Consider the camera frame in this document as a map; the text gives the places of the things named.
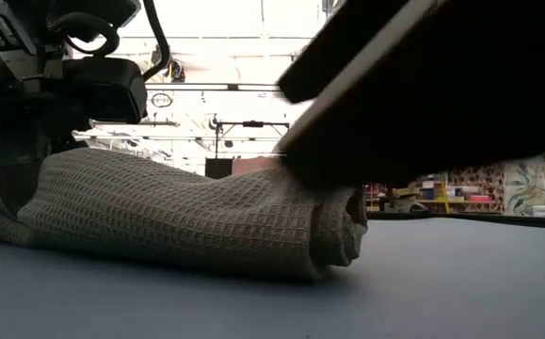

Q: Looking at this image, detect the leaf print fabric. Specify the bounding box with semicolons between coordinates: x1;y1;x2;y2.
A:
504;158;545;218

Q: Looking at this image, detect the black stand frame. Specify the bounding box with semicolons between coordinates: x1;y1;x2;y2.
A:
214;120;291;161

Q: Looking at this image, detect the grey waffle-weave towel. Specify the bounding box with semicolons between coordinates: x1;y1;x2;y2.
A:
0;147;370;283

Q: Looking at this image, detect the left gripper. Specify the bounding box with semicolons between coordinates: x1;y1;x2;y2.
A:
0;0;88;214

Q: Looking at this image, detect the wooden workbench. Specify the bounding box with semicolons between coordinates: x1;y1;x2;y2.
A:
365;200;504;214

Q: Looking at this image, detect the brown floral fabric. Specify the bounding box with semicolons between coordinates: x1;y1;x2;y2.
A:
447;164;505;213

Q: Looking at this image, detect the long ceiling light bar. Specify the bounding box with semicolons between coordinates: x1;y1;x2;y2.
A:
144;83;281;92

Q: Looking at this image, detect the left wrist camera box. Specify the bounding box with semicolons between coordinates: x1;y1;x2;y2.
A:
61;56;149;125

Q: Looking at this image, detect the small black monitor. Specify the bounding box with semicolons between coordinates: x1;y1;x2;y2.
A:
204;157;234;180

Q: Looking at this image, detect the yellow cable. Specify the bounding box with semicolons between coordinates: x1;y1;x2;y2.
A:
439;182;451;214

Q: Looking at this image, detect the pink hanging cloth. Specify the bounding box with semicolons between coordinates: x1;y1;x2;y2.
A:
232;155;281;177

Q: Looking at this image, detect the black cable ring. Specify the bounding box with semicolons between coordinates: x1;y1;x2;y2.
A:
151;91;173;108

